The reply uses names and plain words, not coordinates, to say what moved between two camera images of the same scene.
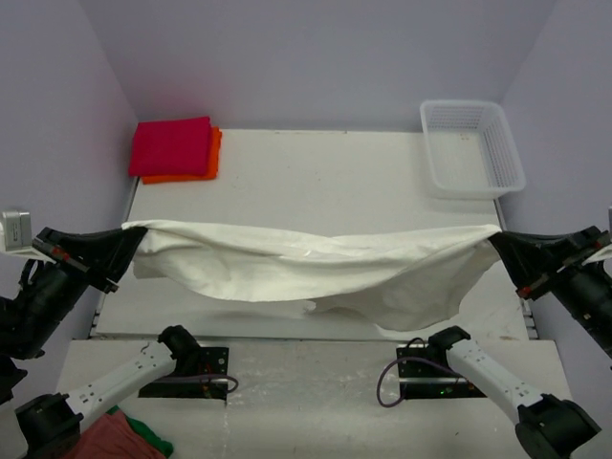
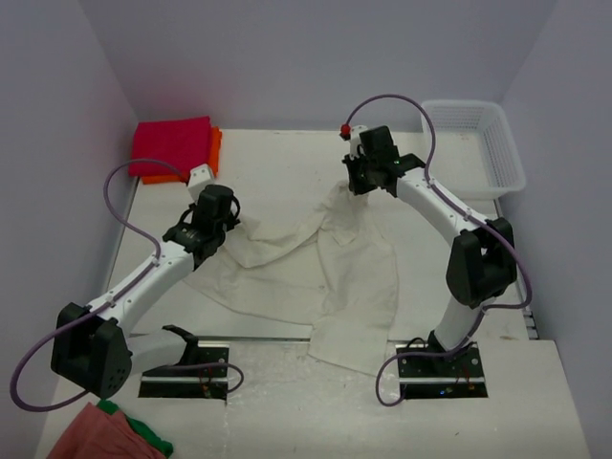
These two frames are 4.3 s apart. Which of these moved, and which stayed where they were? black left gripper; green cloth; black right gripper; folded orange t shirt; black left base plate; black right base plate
Moved: black right gripper; black left gripper
Stayed: black right base plate; black left base plate; green cloth; folded orange t shirt
